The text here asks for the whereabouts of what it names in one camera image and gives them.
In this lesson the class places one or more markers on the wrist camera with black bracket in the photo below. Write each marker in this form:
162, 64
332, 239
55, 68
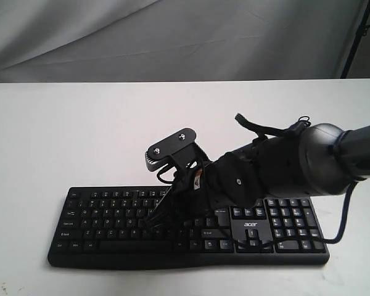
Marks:
176, 150

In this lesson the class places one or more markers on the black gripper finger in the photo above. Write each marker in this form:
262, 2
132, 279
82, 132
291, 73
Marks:
165, 214

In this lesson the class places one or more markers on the black tripod stand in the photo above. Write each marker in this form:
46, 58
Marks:
357, 64

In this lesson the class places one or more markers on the grey backdrop cloth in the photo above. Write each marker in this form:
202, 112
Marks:
135, 41

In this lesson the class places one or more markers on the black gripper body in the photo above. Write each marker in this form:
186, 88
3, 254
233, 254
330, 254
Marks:
190, 196

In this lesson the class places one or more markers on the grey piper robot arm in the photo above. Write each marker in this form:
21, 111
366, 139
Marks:
302, 160

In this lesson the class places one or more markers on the black acer keyboard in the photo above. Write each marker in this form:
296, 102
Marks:
101, 228

